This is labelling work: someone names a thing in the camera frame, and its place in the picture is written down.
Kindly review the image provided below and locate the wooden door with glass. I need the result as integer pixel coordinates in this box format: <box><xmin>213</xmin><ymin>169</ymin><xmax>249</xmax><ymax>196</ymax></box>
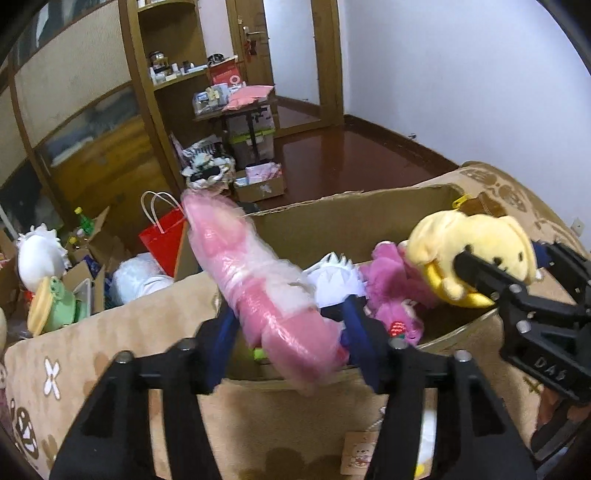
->
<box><xmin>231</xmin><ymin>0</ymin><xmax>345</xmax><ymax>134</ymax></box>

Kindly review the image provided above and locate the red paper gift bag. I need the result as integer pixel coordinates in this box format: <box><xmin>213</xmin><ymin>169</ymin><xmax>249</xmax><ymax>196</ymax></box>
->
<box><xmin>139</xmin><ymin>191</ymin><xmax>190</xmax><ymax>278</ymax></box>

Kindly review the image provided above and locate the pink bear plush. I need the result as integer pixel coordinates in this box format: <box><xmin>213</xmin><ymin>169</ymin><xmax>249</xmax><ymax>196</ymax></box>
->
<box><xmin>358</xmin><ymin>240</ymin><xmax>439</xmax><ymax>347</ymax></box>

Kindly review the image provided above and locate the red box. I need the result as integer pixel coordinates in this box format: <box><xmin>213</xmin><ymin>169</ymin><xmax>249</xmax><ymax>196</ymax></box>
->
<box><xmin>209</xmin><ymin>61</ymin><xmax>243</xmax><ymax>88</ymax></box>

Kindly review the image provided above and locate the wooden corner shelf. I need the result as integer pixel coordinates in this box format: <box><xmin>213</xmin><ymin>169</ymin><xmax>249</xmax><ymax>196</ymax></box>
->
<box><xmin>124</xmin><ymin>0</ymin><xmax>241</xmax><ymax>185</ymax></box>

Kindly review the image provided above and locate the white haired doll plush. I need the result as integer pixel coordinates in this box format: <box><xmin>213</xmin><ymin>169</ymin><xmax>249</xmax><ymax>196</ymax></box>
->
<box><xmin>17</xmin><ymin>224</ymin><xmax>72</xmax><ymax>291</ymax></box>

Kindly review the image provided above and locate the green and yellow frog plush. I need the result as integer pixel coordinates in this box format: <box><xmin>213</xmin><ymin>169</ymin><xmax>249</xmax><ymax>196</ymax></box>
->
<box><xmin>27</xmin><ymin>276</ymin><xmax>77</xmax><ymax>335</ymax></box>

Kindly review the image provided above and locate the purple haired doll plush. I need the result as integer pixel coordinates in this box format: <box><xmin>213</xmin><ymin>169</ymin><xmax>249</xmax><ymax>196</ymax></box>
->
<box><xmin>302</xmin><ymin>251</ymin><xmax>368</xmax><ymax>337</ymax></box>

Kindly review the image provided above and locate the pink white roll cake plush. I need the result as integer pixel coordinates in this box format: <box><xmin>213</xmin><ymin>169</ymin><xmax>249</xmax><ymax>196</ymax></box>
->
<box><xmin>413</xmin><ymin>406</ymin><xmax>438</xmax><ymax>478</ymax></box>

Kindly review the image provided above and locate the wooden wardrobe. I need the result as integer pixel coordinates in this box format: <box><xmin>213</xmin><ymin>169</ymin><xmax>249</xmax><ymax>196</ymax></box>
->
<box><xmin>0</xmin><ymin>0</ymin><xmax>185</xmax><ymax>259</ymax></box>

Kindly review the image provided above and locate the cardboard box yellow print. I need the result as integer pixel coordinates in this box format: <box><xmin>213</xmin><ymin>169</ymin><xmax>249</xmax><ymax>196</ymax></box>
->
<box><xmin>175</xmin><ymin>184</ymin><xmax>504</xmax><ymax>384</ymax></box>

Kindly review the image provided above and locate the plastic storage box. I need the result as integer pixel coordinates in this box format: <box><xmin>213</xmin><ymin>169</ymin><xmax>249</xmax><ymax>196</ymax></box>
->
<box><xmin>226</xmin><ymin>106</ymin><xmax>278</xmax><ymax>160</ymax></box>

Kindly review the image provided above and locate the brown cardboard box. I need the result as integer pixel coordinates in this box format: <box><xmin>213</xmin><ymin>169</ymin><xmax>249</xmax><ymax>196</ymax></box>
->
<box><xmin>62</xmin><ymin>206</ymin><xmax>132</xmax><ymax>315</ymax></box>

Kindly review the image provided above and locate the green glass bottle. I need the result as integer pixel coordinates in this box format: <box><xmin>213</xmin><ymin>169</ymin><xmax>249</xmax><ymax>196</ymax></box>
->
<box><xmin>74</xmin><ymin>208</ymin><xmax>95</xmax><ymax>237</ymax></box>

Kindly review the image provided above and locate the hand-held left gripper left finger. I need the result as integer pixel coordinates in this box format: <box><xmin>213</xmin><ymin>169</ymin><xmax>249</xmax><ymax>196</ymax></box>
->
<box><xmin>48</xmin><ymin>318</ymin><xmax>241</xmax><ymax>480</ymax></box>

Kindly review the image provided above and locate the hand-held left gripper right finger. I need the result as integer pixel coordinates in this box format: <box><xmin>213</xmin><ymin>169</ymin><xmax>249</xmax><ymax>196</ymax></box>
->
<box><xmin>342</xmin><ymin>293</ymin><xmax>539</xmax><ymax>480</ymax></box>

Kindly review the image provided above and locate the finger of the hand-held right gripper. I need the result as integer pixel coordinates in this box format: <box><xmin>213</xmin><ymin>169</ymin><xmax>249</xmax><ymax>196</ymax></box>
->
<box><xmin>454</xmin><ymin>250</ymin><xmax>528</xmax><ymax>302</ymax></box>
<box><xmin>536</xmin><ymin>241</ymin><xmax>591</xmax><ymax>315</ymax></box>

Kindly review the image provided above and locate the small wooden side table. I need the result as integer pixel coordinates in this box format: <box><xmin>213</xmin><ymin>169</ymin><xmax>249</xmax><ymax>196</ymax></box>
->
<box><xmin>191</xmin><ymin>97</ymin><xmax>279</xmax><ymax>158</ymax></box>

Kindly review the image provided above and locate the pink parcel bag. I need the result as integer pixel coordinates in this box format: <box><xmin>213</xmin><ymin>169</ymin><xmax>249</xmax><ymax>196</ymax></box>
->
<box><xmin>222</xmin><ymin>84</ymin><xmax>276</xmax><ymax>112</ymax></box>

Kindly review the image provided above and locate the yellow dog plush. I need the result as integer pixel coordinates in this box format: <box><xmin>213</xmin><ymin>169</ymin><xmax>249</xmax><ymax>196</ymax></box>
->
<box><xmin>406</xmin><ymin>194</ymin><xmax>543</xmax><ymax>309</ymax></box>

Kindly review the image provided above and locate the small cardboard box with items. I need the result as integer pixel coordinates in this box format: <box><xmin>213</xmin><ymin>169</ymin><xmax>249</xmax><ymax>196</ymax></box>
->
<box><xmin>233</xmin><ymin>164</ymin><xmax>286</xmax><ymax>203</ymax></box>

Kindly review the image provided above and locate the white fluffy plush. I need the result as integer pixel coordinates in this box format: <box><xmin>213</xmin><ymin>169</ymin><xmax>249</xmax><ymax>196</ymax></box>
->
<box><xmin>111</xmin><ymin>254</ymin><xmax>176</xmax><ymax>305</ymax></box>

